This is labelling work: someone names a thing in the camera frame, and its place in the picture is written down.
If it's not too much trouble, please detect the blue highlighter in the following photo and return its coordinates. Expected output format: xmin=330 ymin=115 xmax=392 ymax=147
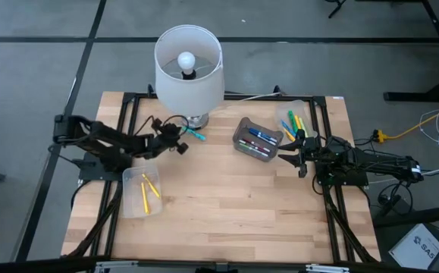
xmin=280 ymin=119 xmax=297 ymax=138

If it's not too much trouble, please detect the clear lamp cable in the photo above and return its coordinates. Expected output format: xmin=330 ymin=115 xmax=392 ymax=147
xmin=240 ymin=91 xmax=283 ymax=103

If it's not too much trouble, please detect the black stand leg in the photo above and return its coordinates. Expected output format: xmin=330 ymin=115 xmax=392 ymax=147
xmin=325 ymin=0 xmax=348 ymax=20

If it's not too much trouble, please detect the blue pen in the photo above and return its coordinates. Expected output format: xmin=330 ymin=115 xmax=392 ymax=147
xmin=248 ymin=127 xmax=279 ymax=144

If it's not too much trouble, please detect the silver metal bracket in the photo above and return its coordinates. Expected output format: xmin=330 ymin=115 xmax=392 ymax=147
xmin=94 ymin=260 xmax=140 ymax=273
xmin=305 ymin=264 xmax=351 ymax=273

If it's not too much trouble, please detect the teal highlighter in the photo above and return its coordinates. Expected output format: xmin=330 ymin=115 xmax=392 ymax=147
xmin=182 ymin=126 xmax=208 ymax=142

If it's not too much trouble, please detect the purple marker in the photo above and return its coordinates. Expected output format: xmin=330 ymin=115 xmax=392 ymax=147
xmin=240 ymin=140 xmax=265 ymax=152

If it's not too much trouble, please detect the black aluminium frame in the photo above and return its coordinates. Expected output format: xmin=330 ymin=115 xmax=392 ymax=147
xmin=0 ymin=90 xmax=439 ymax=273

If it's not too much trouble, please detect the blue marker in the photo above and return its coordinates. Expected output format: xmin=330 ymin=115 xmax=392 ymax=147
xmin=253 ymin=132 xmax=278 ymax=148

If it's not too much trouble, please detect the black power adapter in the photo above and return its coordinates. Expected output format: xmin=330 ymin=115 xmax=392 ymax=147
xmin=377 ymin=193 xmax=404 ymax=217

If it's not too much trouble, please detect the yellow extension cable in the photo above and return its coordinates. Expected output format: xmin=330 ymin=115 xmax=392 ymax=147
xmin=373 ymin=100 xmax=439 ymax=149

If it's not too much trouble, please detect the red marker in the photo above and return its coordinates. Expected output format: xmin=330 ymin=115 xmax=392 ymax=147
xmin=244 ymin=136 xmax=272 ymax=154

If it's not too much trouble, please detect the white shade silver table lamp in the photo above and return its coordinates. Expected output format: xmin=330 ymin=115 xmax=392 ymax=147
xmin=153 ymin=24 xmax=226 ymax=131

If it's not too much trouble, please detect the black table leg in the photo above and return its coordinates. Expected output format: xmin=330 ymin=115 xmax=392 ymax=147
xmin=372 ymin=204 xmax=439 ymax=229

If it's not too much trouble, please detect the clear plastic bin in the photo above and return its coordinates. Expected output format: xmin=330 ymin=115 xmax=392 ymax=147
xmin=274 ymin=99 xmax=319 ymax=144
xmin=121 ymin=162 xmax=164 ymax=220

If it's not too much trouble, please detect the thin yellow highlighter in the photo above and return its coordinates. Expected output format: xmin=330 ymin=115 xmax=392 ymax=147
xmin=140 ymin=181 xmax=151 ymax=215
xmin=141 ymin=173 xmax=162 ymax=199

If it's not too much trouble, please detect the white printed box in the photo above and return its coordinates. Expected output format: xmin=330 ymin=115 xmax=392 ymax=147
xmin=388 ymin=222 xmax=439 ymax=271

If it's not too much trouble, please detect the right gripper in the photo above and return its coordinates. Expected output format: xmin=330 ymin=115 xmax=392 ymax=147
xmin=278 ymin=128 xmax=328 ymax=179

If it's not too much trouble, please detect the black left wrist camera cable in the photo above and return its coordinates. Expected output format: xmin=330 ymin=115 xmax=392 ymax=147
xmin=133 ymin=114 xmax=190 ymax=138

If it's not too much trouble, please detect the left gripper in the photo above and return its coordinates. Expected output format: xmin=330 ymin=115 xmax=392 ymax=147
xmin=149 ymin=118 xmax=190 ymax=157

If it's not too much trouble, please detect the light green highlighter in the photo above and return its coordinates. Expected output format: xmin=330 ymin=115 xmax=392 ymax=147
xmin=298 ymin=116 xmax=310 ymax=139

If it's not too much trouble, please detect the black table base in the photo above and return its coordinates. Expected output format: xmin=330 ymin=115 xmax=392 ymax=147
xmin=383 ymin=0 xmax=439 ymax=103

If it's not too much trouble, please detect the thin white cable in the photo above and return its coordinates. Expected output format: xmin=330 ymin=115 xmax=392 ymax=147
xmin=419 ymin=108 xmax=439 ymax=144

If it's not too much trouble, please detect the white marker with green cap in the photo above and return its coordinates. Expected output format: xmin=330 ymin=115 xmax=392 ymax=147
xmin=238 ymin=143 xmax=270 ymax=158

